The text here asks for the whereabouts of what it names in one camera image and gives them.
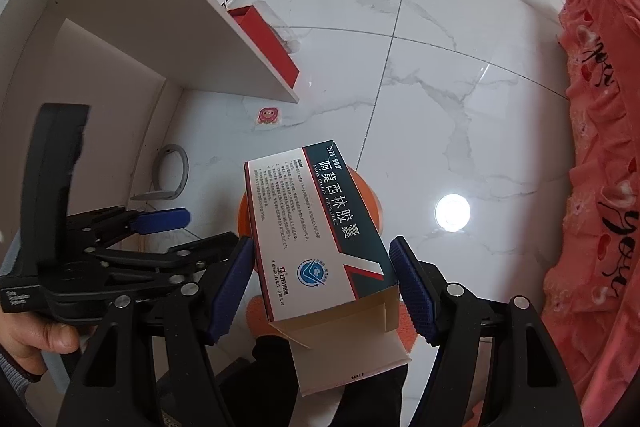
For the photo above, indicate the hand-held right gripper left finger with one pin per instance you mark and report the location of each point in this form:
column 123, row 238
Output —
column 230, row 292

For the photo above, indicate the pink printed bedspread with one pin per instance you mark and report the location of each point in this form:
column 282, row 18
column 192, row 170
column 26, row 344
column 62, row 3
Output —
column 600, row 157

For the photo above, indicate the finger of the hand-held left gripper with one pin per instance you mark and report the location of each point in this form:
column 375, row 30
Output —
column 162, row 220
column 200, row 257

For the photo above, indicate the dark cloth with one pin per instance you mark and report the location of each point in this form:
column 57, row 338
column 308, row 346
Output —
column 265, row 387

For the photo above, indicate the person's left hand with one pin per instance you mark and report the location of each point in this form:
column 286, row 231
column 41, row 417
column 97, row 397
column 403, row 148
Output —
column 45, row 337

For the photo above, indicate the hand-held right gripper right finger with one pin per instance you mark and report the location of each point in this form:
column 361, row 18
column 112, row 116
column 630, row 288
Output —
column 412, row 292

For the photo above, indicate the white and teal medicine box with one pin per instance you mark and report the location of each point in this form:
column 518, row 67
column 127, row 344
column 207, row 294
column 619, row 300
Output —
column 320, row 247

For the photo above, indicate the red gift box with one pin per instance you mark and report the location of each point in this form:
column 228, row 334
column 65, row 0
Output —
column 270, row 52

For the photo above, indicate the pink cartoon floor sticker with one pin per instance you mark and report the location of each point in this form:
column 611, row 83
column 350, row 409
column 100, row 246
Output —
column 268, row 116

